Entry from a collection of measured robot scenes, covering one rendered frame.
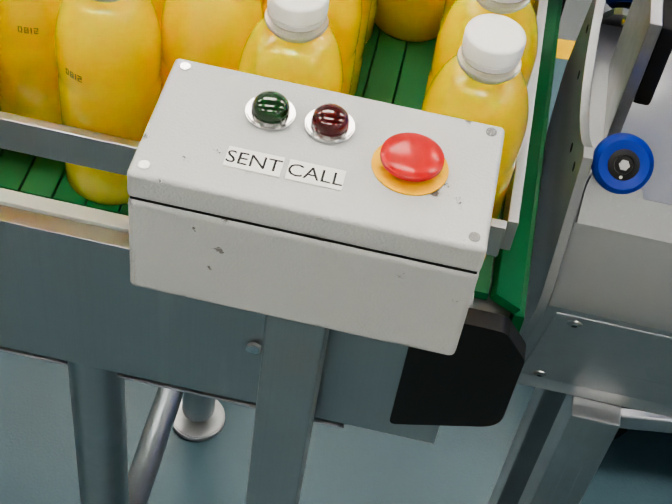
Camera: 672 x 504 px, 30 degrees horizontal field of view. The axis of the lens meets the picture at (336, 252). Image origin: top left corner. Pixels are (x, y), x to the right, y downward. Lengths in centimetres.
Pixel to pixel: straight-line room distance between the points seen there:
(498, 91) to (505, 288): 18
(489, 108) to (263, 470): 33
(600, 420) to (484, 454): 71
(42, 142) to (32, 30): 8
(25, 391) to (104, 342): 92
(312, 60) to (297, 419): 25
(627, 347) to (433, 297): 40
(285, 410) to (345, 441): 101
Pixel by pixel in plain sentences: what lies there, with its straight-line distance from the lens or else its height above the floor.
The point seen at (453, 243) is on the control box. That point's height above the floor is 110.
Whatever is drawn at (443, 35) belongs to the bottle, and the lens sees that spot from 88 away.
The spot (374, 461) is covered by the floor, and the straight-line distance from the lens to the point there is 188.
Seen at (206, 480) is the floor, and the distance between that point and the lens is 184.
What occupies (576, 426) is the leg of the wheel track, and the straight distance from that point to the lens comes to 123.
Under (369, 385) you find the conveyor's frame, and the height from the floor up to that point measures 80.
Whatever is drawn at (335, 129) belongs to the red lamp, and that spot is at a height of 111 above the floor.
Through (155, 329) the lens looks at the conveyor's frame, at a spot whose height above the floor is 81.
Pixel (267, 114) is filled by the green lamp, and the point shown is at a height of 111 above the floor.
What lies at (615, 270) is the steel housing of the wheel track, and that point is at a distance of 100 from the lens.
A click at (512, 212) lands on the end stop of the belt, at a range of 87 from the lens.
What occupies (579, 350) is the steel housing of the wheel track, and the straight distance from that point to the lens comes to 111.
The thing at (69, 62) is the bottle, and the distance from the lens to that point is 86.
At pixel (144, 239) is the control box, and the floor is 105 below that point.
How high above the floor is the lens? 160
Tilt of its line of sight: 49 degrees down
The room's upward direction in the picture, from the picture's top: 10 degrees clockwise
